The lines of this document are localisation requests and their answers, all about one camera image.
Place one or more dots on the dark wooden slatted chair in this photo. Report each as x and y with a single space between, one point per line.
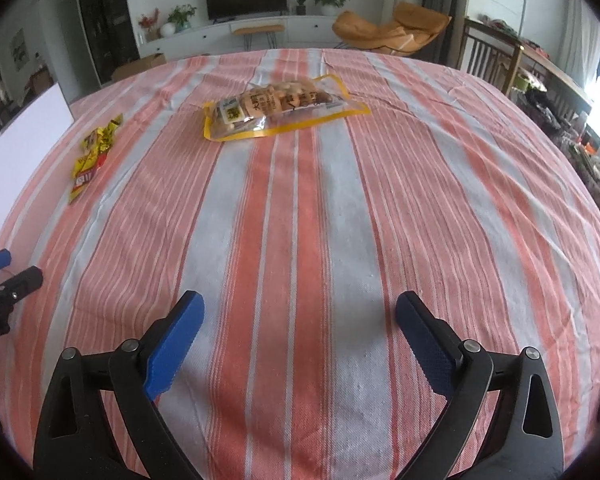
485 55

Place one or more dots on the red flowers in vase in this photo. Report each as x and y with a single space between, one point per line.
149 25

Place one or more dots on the white TV cabinet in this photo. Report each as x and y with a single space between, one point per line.
305 32

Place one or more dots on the green bushy plant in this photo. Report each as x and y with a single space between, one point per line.
182 15

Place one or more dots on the yellow-edged clear nut packet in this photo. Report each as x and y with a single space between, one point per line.
280 105

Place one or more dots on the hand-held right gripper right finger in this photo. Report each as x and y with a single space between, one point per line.
430 345

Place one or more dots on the orange white striped bed sheet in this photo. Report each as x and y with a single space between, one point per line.
300 235

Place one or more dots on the small yellow snack packet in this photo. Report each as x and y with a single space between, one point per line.
92 155

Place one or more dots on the small plant in dark pot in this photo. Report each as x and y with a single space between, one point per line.
300 5

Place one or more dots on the cluttered wooden desk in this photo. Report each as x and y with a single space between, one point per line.
570 110

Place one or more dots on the black display cabinet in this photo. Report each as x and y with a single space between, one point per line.
107 20

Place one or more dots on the orange lounge chair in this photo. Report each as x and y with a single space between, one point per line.
395 30

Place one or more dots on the wooden dining chair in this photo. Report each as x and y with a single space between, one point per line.
40 77

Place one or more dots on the wooden stool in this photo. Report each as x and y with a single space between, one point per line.
257 30

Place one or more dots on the white cardboard box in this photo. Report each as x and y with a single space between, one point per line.
20 160

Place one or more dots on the white round vase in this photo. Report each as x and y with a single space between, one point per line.
167 30

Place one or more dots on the wall picture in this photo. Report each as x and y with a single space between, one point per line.
20 47

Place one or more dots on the brown cardboard box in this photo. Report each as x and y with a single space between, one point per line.
140 65

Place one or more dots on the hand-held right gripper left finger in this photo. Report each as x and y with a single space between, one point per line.
175 345

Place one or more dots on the white curtain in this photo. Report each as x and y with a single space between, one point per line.
580 25

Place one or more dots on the grey curtain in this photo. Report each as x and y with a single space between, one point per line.
445 10

